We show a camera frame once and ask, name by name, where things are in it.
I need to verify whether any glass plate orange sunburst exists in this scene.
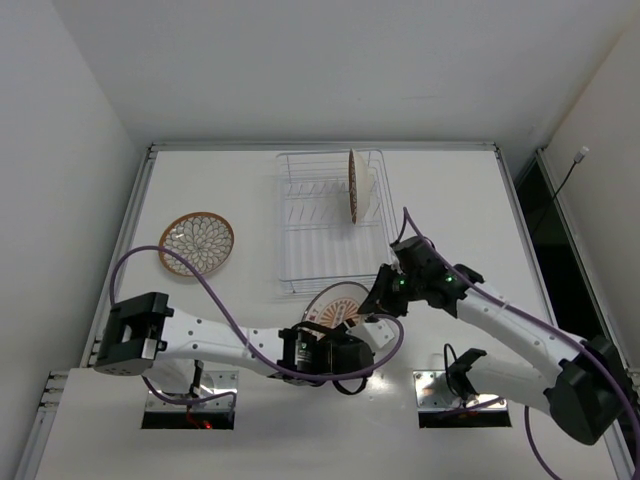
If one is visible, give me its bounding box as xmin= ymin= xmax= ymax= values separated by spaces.
xmin=302 ymin=281 xmax=369 ymax=328

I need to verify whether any floral brown-rim plate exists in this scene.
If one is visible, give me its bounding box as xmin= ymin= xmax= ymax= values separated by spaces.
xmin=159 ymin=212 xmax=235 ymax=275
xmin=348 ymin=149 xmax=373 ymax=225

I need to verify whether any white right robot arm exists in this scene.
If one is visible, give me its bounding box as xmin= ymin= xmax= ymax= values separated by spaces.
xmin=358 ymin=236 xmax=634 ymax=445

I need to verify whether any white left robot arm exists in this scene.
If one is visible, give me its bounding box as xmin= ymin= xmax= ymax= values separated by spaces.
xmin=94 ymin=292 xmax=393 ymax=395

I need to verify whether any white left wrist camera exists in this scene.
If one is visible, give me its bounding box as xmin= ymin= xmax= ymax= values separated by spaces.
xmin=345 ymin=318 xmax=395 ymax=352

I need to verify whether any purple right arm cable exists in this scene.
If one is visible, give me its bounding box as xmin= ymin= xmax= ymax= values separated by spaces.
xmin=397 ymin=207 xmax=640 ymax=480

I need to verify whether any white wire dish rack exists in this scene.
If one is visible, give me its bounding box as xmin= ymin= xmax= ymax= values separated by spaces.
xmin=276 ymin=149 xmax=399 ymax=295

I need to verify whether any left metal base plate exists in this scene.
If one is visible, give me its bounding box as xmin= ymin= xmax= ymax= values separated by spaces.
xmin=143 ymin=371 xmax=238 ymax=415

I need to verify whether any metal base plate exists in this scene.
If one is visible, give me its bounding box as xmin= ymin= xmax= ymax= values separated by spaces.
xmin=143 ymin=371 xmax=238 ymax=415
xmin=412 ymin=370 xmax=508 ymax=413

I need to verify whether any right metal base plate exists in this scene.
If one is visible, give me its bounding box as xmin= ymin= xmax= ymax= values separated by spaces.
xmin=412 ymin=370 xmax=508 ymax=413

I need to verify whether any black wall cable white plug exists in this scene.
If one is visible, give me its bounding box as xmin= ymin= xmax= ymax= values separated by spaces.
xmin=551 ymin=146 xmax=590 ymax=202

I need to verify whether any aluminium frame rail right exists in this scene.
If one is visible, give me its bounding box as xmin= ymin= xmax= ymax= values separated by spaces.
xmin=535 ymin=145 xmax=640 ymax=480

